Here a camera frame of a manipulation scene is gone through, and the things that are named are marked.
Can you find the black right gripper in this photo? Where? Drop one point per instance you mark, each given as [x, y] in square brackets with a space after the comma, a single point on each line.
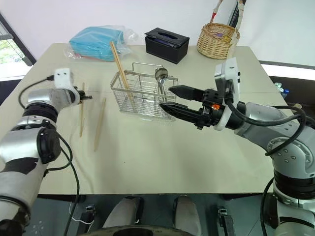
[208, 114]

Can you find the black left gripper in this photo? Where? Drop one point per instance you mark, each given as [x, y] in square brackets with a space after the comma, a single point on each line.
[82, 95]

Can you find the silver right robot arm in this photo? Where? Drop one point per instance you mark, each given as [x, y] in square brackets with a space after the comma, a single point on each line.
[290, 152]

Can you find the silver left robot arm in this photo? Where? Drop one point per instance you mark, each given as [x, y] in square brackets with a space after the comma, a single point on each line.
[19, 145]

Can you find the metal spoon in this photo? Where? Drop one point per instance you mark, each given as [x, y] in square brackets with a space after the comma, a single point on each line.
[161, 73]

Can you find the woven wicker basket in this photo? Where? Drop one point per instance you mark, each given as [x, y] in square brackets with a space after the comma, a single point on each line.
[214, 41]

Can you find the wooden chopstick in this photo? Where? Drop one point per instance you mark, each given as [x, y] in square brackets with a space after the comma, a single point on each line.
[120, 68]
[99, 125]
[81, 115]

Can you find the black tissue box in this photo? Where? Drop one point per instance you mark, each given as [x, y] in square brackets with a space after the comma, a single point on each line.
[167, 51]

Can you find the blue cloths in plastic bag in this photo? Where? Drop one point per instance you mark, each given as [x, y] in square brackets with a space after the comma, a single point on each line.
[98, 41]

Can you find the clear plastic bottle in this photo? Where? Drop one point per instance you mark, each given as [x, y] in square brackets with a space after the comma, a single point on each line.
[285, 93]

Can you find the black side table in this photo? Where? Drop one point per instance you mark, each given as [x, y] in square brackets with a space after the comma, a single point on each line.
[295, 88]

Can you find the grey rounded shape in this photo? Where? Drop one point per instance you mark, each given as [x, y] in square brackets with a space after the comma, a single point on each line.
[185, 214]
[125, 211]

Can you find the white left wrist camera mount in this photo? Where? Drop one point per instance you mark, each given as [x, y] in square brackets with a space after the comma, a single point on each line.
[62, 77]

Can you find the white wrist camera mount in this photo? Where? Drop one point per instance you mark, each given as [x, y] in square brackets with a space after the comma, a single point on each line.
[232, 73]
[62, 77]

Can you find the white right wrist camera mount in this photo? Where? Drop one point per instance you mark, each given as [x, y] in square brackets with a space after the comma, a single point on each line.
[232, 73]

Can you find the dark window frame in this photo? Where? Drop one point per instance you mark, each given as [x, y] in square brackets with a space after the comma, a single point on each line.
[24, 52]

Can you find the black stand bracket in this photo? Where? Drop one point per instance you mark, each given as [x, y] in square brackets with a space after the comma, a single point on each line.
[226, 221]
[87, 216]

